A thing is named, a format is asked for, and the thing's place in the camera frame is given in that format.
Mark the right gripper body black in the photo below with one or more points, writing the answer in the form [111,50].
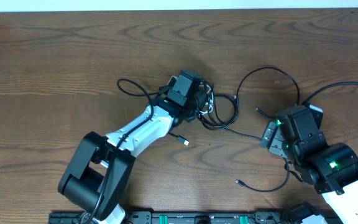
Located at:
[277,145]

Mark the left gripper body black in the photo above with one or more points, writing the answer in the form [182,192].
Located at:
[202,94]

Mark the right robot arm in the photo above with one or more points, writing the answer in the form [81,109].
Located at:
[332,169]

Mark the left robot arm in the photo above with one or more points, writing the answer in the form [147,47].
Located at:
[98,172]

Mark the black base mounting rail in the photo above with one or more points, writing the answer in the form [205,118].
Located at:
[143,217]

